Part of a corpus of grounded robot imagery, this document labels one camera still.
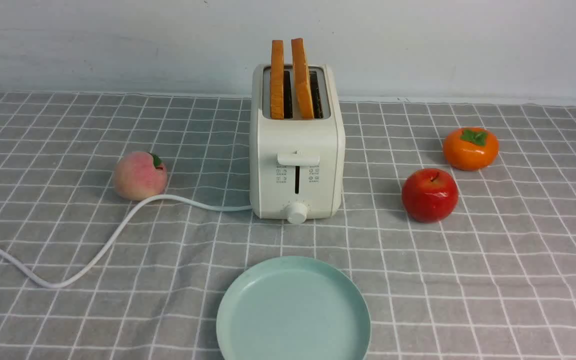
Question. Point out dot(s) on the toast slice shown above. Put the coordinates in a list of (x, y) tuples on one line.
[(302, 82), (277, 80)]

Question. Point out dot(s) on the white two-slot toaster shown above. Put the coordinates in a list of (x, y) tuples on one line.
[(296, 166)]

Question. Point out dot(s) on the light green plate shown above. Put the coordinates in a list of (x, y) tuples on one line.
[(293, 308)]

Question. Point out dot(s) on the red apple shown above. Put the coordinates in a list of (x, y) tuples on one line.
[(429, 195)]

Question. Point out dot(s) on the pink peach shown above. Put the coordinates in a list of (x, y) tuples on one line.
[(140, 175)]

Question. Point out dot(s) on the orange persimmon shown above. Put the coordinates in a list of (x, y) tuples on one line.
[(470, 148)]

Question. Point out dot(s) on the grey checked tablecloth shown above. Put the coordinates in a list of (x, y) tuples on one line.
[(495, 279)]

